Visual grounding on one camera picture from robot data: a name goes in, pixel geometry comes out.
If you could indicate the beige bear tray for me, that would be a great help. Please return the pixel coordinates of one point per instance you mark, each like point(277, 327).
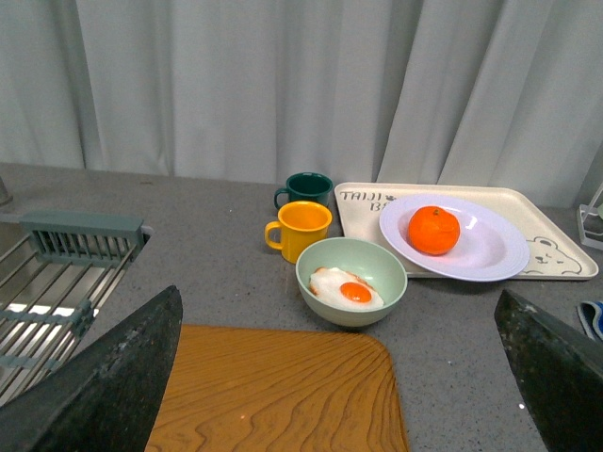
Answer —
point(553, 254)

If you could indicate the grey dish drying rack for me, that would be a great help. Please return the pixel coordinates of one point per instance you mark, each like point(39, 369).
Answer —
point(58, 268)

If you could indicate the white round plate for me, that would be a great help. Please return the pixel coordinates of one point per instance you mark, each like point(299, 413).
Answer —
point(490, 248)

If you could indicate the clear cup rack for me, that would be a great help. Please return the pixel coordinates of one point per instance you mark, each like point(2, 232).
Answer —
point(589, 220)

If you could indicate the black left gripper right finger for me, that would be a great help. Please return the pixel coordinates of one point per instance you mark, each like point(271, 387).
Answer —
point(558, 372)

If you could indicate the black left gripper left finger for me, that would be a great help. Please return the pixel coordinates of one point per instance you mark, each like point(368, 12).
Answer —
point(107, 397)

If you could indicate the yellow mug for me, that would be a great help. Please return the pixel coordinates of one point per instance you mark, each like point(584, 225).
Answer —
point(298, 225)

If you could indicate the brown wooden tray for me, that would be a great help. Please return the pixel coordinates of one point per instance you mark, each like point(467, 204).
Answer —
point(234, 389)

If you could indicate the fake fried egg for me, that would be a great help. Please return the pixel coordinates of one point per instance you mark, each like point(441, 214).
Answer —
point(342, 289)

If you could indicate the orange mandarin fruit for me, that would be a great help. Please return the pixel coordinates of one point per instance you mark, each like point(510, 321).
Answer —
point(433, 230)

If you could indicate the light green bowl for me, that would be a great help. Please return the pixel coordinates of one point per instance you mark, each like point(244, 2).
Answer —
point(372, 263)

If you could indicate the grey curtain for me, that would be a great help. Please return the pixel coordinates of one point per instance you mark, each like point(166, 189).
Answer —
point(474, 93)

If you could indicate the grey blue folded cloth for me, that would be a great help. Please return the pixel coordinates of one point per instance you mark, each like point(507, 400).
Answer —
point(590, 317)

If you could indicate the dark green mug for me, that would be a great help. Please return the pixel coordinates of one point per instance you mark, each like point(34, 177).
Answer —
point(304, 186)

